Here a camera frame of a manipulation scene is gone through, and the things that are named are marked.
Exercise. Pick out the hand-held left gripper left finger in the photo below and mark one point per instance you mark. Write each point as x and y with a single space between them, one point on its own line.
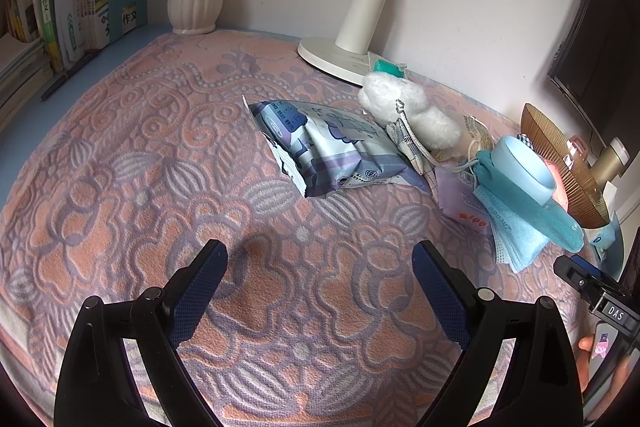
197 292

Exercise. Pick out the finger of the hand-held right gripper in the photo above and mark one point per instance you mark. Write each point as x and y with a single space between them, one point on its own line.
587 267
567 272

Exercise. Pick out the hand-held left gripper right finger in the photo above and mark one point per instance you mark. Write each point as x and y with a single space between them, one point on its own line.
442 297

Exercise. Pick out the teal cloth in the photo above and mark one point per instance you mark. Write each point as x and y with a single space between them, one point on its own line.
555 222

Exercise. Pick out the bundle of blue face masks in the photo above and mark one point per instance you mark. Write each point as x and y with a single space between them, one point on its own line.
510 232

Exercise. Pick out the purple packet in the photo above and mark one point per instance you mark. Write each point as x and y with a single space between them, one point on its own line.
452 192

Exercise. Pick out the light blue tape roll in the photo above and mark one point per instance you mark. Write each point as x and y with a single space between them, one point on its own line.
515 172

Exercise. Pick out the gold ribbed bowl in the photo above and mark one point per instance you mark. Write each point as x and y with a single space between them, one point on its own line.
550 132

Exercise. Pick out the plaid fabric bow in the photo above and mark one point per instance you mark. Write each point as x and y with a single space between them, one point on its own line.
407 147

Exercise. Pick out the white plush toy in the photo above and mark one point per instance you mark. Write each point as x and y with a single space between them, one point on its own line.
425 117

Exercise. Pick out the blue wet wipes packet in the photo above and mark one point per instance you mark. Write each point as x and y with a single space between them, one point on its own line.
325 142

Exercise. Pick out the person's right hand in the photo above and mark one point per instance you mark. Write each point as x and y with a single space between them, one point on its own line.
585 357

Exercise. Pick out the blue tissue packet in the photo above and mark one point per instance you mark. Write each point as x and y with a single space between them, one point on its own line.
602 237

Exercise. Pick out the gold metal bottle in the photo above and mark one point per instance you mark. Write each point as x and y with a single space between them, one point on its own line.
607 162

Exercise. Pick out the pink hair claw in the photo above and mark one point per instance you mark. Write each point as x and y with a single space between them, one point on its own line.
576 144

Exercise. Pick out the black white checkered scrunchie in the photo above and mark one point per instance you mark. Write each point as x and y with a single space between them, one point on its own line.
523 139

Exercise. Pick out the pink floral towel mat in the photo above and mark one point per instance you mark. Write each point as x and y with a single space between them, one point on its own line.
150 157

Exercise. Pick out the black monitor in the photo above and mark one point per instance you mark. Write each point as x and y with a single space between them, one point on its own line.
600 32

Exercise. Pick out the dark pen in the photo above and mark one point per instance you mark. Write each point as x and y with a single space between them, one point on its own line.
65 77

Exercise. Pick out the stack of flat booklets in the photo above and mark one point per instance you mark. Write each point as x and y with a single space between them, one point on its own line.
22 72

